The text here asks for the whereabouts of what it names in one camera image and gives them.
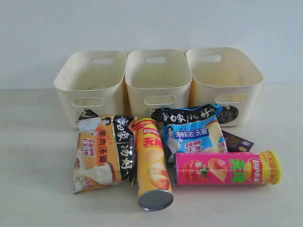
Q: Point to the orange noodle bag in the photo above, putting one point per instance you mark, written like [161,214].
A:
[106,154]

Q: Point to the cream bin circle mark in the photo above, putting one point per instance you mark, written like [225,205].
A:
[224,76]

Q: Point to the pink Lay's chip can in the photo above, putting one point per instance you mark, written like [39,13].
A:
[235,168]

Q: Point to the blue noodle bag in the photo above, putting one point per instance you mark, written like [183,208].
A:
[192,130]

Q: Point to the cream bin triangle mark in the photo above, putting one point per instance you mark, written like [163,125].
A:
[93,80]

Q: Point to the yellow Lay's chip can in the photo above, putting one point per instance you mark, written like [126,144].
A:
[154,188]

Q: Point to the purple carton box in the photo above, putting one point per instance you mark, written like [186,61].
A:
[237,144]

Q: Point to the cream bin square mark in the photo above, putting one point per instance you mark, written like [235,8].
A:
[157,79]

